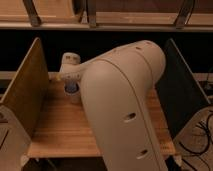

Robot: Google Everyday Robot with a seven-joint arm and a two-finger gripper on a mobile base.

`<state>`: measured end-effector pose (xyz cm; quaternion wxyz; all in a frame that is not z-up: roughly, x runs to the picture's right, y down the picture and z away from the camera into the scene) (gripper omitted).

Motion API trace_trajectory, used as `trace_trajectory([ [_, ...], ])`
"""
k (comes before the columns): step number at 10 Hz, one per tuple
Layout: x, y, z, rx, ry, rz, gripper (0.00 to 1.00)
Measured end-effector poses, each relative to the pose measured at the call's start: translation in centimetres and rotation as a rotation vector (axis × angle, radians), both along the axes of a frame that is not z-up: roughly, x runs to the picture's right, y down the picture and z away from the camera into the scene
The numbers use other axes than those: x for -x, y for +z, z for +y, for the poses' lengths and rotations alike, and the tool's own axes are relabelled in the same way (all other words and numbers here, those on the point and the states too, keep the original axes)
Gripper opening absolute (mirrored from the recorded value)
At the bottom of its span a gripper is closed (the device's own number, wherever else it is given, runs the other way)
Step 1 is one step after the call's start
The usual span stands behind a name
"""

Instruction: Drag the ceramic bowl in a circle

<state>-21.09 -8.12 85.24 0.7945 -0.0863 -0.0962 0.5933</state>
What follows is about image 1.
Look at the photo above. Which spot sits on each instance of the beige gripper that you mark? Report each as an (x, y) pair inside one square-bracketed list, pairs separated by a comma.
[(71, 68)]

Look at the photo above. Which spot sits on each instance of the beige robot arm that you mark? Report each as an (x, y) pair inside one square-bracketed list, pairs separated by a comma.
[(113, 88)]

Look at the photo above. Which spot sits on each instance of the beige cup with blue cloth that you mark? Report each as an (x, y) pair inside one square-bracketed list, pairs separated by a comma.
[(72, 91)]

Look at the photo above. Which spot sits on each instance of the left wooden side panel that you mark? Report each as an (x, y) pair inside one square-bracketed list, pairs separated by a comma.
[(22, 101)]

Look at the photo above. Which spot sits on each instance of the wooden shelf with brackets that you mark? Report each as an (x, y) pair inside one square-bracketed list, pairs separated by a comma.
[(125, 15)]

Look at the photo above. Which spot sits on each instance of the right dark side panel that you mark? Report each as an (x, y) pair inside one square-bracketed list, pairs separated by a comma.
[(181, 97)]

